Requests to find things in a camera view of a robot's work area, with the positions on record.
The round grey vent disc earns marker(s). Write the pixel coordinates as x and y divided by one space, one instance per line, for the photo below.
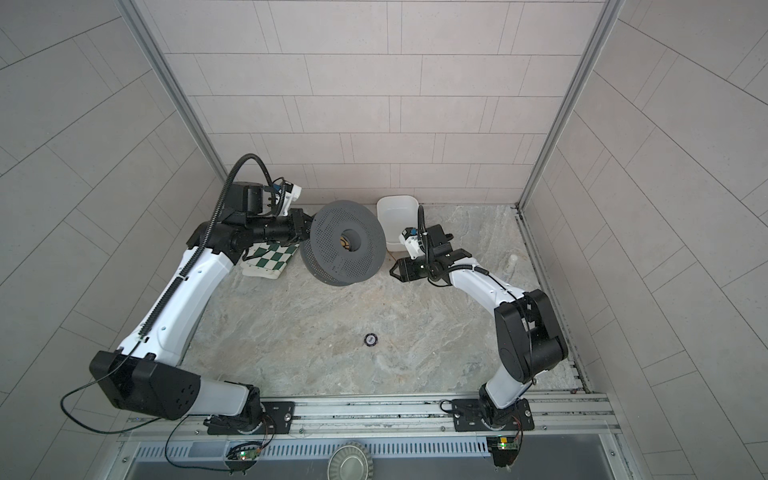
351 461

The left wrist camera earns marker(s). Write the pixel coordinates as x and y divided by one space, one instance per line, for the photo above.
255 199

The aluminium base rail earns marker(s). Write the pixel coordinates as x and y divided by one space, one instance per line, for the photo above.
570 412

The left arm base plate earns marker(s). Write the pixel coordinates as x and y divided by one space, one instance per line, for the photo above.
271 417

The green white checkerboard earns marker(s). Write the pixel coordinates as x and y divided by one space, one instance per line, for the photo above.
267 261

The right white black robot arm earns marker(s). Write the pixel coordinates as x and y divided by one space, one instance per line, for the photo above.
529 338

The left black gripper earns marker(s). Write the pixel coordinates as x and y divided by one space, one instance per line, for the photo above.
295 224

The right circuit board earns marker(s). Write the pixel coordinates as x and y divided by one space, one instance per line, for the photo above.
503 447

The grey cable spool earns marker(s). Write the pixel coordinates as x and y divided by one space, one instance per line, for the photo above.
347 244

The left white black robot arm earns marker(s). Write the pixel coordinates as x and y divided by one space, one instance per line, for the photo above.
143 374

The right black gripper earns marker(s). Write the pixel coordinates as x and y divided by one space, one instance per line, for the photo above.
406 264

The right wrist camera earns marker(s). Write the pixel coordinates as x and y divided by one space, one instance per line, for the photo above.
411 239

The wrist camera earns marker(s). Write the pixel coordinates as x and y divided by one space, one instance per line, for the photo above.
411 239
255 199

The white plastic tray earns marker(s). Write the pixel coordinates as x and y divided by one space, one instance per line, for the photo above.
396 214

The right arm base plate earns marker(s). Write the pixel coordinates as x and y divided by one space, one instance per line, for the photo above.
475 415

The left circuit board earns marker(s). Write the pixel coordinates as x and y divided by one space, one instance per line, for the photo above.
245 452

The circuit board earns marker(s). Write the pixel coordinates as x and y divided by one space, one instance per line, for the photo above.
503 447
245 452

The centre poker chip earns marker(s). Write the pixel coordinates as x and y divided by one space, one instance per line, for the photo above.
370 340

